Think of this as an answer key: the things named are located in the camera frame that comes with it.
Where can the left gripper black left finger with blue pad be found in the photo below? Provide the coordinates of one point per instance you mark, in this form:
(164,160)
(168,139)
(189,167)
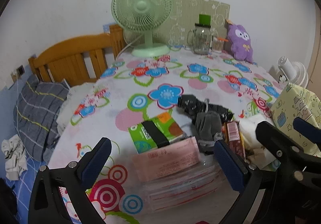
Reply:
(46,204)

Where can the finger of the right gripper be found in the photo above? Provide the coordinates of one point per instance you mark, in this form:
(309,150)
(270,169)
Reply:
(296,166)
(307,130)

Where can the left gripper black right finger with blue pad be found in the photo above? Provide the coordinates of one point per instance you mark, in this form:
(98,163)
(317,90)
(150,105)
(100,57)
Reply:
(243,178)

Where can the pink mask package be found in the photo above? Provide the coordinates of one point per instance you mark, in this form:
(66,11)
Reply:
(167,160)

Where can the black plastic bag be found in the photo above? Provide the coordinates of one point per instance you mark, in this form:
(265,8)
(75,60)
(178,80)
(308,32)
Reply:
(192,106)

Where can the green tissue pack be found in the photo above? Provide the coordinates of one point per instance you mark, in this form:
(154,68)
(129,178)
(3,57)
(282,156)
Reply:
(158,132)

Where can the blue checked bedsheet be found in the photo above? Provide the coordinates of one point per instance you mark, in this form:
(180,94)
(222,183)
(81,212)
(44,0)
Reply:
(22,188)

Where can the clear plastic packet stack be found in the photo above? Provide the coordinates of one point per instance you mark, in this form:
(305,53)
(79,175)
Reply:
(182,187)

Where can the red snack packet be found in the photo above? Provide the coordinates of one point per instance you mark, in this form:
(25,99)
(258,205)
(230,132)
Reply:
(233,138)

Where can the crumpled white grey cloth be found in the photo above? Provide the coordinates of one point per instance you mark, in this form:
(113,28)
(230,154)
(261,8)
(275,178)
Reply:
(15,157)

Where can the white small fan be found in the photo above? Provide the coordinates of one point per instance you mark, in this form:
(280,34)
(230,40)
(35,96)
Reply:
(287,71)

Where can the grey plaid pillow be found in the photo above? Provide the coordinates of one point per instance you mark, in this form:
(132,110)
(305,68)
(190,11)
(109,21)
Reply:
(35,116)

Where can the purple plush toy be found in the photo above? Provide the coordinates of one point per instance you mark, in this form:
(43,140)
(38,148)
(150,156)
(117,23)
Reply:
(240,43)

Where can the white blanket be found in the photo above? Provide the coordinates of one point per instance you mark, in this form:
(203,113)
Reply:
(74,98)

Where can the cotton swab container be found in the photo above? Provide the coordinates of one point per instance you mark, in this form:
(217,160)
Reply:
(218,44)

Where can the glass mason jar mug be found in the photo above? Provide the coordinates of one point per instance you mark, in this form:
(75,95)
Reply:
(199,39)

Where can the floral tablecloth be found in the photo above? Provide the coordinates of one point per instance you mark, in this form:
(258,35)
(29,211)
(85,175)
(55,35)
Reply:
(133,90)

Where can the wooden bed headboard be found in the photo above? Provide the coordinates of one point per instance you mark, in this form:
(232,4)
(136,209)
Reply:
(78,60)

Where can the green cylinder cap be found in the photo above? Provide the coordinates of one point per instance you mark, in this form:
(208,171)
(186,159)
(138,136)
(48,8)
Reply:
(204,21)

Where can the green patterned board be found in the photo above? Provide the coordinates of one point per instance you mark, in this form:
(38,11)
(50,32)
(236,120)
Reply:
(184,16)

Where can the green desk fan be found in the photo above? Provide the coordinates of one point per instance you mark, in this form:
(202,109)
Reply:
(143,16)

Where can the grey drawstring pouch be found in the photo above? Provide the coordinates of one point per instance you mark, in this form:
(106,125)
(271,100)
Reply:
(209,129)

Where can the wall socket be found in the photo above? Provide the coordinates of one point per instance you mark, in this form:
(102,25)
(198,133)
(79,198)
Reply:
(20,70)

